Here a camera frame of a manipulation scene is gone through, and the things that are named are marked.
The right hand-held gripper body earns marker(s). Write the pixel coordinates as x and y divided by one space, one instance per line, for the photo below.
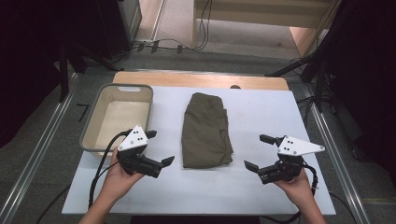
295 146

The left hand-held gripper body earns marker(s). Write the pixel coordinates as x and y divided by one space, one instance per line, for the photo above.
134 141

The beige plastic basket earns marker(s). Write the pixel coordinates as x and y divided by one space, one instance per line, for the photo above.
120 118

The olive green pants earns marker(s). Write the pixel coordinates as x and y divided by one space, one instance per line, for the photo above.
205 130

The person's right hand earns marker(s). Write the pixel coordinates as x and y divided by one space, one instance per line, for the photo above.
299 189

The person's left hand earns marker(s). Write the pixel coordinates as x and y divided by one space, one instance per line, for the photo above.
116 182

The white table board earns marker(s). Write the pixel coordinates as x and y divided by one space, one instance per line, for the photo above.
255 193

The black hex key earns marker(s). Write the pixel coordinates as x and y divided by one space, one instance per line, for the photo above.
83 112

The black metal stand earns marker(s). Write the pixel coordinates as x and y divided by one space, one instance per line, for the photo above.
317 65
63 77

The dark cabinet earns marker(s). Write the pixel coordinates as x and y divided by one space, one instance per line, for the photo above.
121 25

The light wooden bench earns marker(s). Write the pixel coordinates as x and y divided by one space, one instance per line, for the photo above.
258 12

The metal floor rail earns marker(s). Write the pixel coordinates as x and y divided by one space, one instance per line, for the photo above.
339 161
34 161

